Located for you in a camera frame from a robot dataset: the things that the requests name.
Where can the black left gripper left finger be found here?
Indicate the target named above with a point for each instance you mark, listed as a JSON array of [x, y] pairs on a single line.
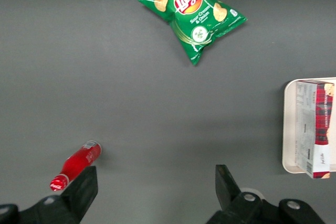
[[78, 195]]

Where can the red soda bottle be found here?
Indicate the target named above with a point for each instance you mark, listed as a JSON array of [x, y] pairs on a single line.
[[78, 162]]

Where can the beige plastic tray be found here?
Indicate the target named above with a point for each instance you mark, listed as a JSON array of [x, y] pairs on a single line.
[[290, 129]]

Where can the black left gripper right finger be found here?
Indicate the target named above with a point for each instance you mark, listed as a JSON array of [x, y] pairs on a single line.
[[228, 200]]

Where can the green chips bag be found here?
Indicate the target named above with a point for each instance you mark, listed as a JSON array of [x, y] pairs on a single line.
[[194, 11]]

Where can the red tartan cookie box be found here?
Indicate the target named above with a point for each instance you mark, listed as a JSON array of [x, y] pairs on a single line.
[[321, 119]]

